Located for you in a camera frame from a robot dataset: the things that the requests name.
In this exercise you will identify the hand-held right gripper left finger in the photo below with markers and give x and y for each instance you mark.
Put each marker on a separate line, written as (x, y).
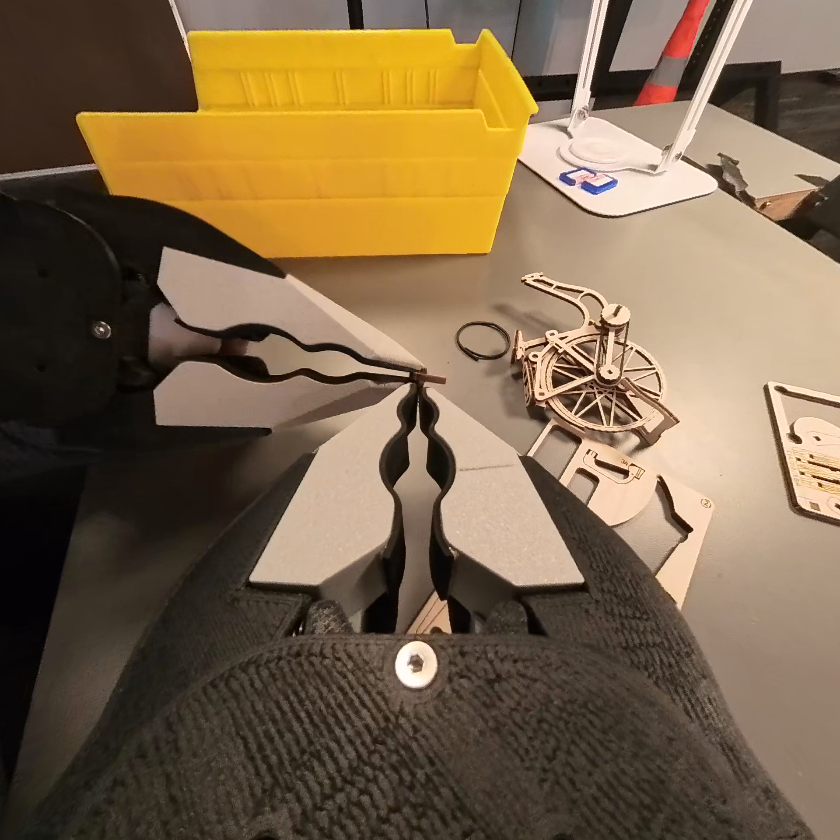
(334, 525)

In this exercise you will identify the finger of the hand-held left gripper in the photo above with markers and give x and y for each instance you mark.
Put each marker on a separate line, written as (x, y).
(216, 403)
(262, 295)

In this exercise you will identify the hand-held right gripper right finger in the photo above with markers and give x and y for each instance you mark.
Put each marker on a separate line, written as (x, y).
(505, 525)

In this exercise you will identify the yellow plastic bin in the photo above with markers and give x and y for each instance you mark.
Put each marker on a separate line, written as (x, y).
(328, 223)

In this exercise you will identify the wooden sheet with large cut-outs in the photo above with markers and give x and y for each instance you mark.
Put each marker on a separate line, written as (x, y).
(623, 499)

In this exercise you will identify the small wooden part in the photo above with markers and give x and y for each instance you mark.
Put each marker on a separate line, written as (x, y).
(434, 379)

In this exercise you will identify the wooden wheel model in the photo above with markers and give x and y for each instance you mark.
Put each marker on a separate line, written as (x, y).
(617, 313)

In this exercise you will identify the wooden sheet with slotted parts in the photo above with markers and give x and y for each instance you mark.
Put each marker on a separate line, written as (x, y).
(814, 439)

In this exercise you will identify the black rubber band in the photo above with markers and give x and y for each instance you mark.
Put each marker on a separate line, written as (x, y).
(457, 341)

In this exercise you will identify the brown partition panel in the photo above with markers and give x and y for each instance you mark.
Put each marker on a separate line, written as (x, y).
(98, 79)

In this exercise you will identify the black tripod pole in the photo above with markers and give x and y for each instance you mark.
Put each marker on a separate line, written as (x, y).
(356, 13)

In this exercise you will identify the small blue card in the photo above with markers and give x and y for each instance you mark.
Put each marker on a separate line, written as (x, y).
(574, 176)
(600, 184)

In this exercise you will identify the white stand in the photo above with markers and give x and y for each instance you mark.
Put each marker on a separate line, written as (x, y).
(656, 197)

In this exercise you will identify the dark bulky object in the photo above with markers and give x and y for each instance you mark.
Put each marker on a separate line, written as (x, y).
(820, 223)

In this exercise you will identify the orange traffic cone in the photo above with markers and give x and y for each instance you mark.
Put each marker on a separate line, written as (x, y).
(676, 59)

